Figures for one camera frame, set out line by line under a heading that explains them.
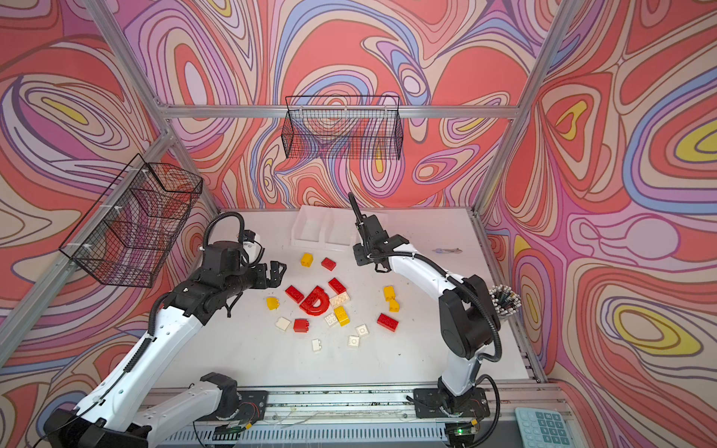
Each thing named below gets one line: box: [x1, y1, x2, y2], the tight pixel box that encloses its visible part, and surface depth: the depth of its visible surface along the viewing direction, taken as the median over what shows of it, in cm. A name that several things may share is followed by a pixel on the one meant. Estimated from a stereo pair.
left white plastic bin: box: [290, 204, 334, 248], surface depth 110 cm
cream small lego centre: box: [323, 312, 338, 327], surface depth 90 cm
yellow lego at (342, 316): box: [334, 306, 351, 327], surface depth 91 cm
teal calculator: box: [514, 406, 574, 448], surface depth 70 cm
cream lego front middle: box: [347, 335, 360, 348], surface depth 86 cm
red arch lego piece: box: [299, 285, 330, 317], surface depth 94 cm
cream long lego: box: [330, 291, 351, 308], surface depth 95 cm
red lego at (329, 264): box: [320, 256, 338, 272], surface depth 103 cm
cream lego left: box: [274, 316, 292, 332], surface depth 88 cm
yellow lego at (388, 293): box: [382, 285, 396, 302], surface depth 95 cm
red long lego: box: [284, 284, 305, 305], surface depth 95 cm
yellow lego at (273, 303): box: [266, 296, 281, 311], surface depth 93 cm
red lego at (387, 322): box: [376, 312, 399, 333], surface depth 90 cm
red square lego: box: [293, 318, 310, 334], surface depth 88 cm
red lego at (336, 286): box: [327, 277, 347, 295], surface depth 98 cm
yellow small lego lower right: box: [385, 293, 401, 313], surface depth 94 cm
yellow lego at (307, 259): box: [300, 252, 314, 268], surface depth 103 cm
